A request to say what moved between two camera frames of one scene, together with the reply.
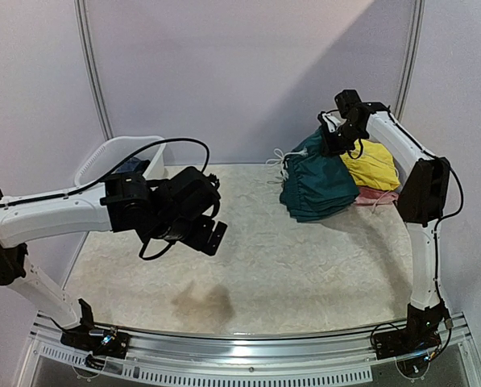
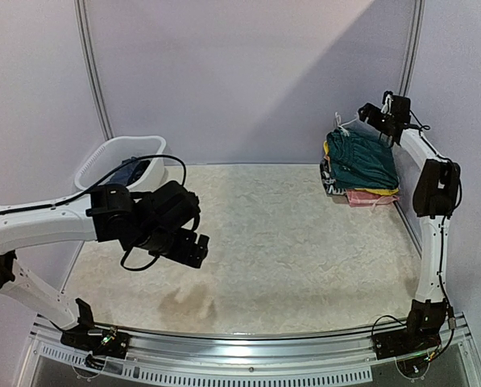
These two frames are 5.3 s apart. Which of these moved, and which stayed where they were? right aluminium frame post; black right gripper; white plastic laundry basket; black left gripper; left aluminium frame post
Moved: black left gripper; black right gripper
Stayed: right aluminium frame post; left aluminium frame post; white plastic laundry basket
